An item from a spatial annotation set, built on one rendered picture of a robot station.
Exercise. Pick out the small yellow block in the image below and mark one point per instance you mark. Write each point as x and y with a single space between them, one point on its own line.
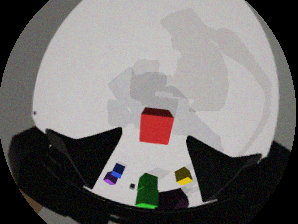
183 176

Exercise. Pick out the red block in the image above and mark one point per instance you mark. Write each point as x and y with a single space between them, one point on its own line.
156 126

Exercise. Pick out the small blue block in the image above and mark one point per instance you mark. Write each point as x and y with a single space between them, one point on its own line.
118 170

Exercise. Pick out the green block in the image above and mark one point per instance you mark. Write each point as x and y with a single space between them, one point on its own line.
148 180
147 197

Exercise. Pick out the small purple block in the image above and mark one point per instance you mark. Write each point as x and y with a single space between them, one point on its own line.
110 179

